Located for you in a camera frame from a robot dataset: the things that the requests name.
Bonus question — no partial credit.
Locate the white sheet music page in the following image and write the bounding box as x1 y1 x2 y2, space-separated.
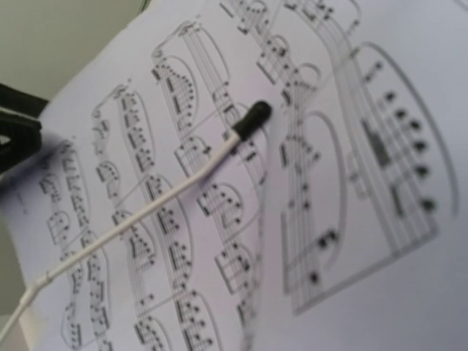
1 1 467 350

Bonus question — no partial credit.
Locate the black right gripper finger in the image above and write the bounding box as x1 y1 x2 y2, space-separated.
1 83 46 174

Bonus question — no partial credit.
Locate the white perforated music stand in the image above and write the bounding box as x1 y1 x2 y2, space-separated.
1 101 273 344

